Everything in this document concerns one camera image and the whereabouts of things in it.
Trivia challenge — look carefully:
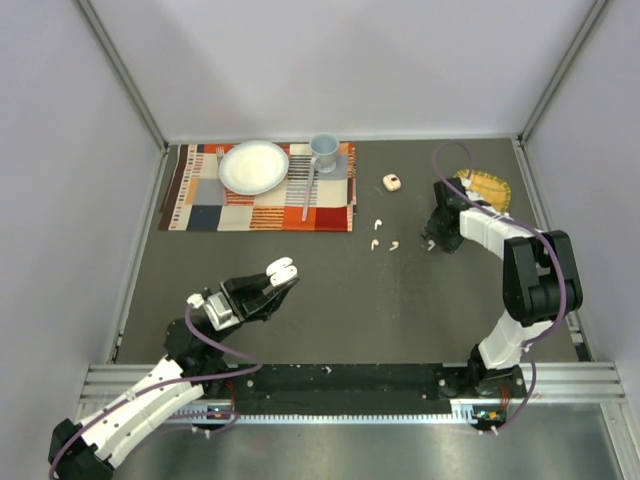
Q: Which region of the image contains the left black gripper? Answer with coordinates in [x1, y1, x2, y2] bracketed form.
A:
[208, 264, 298, 347]

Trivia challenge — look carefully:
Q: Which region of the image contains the white earbud case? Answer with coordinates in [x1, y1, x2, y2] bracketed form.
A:
[265, 257, 298, 288]

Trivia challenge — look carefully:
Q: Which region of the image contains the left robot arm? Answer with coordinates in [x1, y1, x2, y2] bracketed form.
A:
[48, 257, 299, 479]

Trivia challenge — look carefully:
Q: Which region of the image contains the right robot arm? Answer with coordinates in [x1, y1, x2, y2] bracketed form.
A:
[422, 178, 584, 398]

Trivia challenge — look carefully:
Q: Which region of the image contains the pink earbud case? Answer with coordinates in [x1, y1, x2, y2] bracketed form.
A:
[382, 174, 402, 192]

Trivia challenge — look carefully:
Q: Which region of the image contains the yellow woven basket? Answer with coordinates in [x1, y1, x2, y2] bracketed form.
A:
[454, 169, 512, 214]

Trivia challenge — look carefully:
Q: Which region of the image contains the patchwork placemat cloth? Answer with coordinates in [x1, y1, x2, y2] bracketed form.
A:
[158, 141, 356, 233]

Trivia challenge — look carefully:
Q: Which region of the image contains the white plate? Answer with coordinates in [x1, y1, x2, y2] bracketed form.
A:
[218, 140, 289, 196]

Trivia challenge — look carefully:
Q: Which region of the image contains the light blue cup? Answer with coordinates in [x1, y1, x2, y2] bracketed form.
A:
[309, 133, 340, 173]

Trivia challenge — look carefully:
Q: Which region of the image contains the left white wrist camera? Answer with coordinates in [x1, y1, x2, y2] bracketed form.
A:
[187, 292, 240, 331]

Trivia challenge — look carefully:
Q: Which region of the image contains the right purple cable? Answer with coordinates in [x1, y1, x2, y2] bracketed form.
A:
[431, 141, 576, 435]

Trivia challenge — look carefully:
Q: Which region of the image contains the purple cable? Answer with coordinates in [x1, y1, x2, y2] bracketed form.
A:
[47, 302, 263, 479]
[431, 141, 576, 435]

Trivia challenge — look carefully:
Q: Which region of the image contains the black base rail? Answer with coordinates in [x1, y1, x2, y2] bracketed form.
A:
[220, 363, 526, 416]

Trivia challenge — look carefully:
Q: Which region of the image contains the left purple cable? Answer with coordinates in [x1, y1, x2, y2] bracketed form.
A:
[47, 302, 263, 479]

